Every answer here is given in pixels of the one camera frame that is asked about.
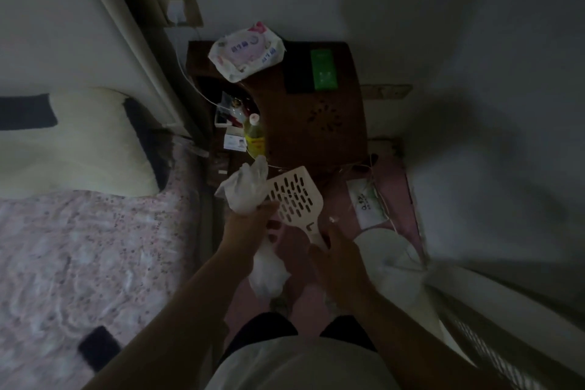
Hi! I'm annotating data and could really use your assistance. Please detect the person's right hand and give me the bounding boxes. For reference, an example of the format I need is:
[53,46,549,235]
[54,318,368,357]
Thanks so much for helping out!
[308,225,375,313]

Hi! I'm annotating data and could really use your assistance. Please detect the small white card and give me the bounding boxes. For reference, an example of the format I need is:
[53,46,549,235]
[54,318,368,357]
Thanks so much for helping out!
[222,133,247,153]

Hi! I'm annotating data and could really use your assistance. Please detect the cream pillow with dark patch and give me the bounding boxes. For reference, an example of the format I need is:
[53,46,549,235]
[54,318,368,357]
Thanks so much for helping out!
[0,87,171,199]

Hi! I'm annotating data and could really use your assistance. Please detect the black box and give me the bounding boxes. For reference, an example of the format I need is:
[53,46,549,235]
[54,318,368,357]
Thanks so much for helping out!
[283,42,316,94]

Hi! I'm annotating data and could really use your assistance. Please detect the person's left forearm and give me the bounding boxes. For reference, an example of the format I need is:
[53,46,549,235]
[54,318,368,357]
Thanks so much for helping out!
[84,247,257,390]

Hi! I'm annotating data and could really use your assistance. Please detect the dark wooden nightstand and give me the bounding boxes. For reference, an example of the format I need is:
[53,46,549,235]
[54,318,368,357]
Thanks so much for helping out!
[186,40,369,190]

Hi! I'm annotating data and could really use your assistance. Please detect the person's right forearm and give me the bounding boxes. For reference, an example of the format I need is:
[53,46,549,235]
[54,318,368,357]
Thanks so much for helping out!
[352,289,517,390]

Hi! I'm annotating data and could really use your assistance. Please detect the mattress with pink floral sheet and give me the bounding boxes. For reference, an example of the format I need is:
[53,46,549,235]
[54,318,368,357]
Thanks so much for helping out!
[0,136,202,390]

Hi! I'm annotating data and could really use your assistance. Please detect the black shorts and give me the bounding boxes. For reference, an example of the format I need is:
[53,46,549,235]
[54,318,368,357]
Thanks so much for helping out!
[219,311,378,367]

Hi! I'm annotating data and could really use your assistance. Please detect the white pink wet wipes pack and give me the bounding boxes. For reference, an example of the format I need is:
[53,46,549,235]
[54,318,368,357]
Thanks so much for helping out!
[208,21,286,83]

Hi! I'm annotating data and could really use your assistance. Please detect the white cable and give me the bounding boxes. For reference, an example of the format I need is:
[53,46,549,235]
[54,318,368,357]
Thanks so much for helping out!
[175,26,225,108]

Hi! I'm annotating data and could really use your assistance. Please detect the white standing fan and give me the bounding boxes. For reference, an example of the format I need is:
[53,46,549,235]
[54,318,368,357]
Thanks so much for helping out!
[354,227,585,390]

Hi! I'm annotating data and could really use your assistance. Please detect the person's left hand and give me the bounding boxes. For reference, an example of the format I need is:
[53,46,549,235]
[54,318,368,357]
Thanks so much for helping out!
[221,200,282,267]

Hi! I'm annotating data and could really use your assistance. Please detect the clear plastic bag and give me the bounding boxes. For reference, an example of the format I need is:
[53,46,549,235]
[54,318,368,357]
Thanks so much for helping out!
[214,155,292,299]

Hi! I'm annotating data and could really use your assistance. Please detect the pink foam floor mat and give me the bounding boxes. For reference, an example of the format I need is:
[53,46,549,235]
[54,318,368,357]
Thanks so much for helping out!
[224,156,428,345]

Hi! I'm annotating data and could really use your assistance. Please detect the wall socket with white charger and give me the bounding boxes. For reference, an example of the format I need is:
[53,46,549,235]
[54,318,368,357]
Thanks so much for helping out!
[155,0,204,29]

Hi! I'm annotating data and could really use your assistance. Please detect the green box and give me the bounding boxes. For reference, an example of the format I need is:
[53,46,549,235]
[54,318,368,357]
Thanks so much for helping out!
[310,48,339,91]

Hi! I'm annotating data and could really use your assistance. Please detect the white shirt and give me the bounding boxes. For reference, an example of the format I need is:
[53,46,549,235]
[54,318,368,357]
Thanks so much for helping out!
[205,335,403,390]

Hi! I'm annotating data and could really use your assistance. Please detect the yellow bottle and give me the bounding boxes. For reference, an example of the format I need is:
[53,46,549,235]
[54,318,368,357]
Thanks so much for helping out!
[244,113,267,160]

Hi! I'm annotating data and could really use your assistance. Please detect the white slotted litter scoop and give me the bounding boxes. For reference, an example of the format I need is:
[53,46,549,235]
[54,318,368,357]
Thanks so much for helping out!
[264,165,329,251]

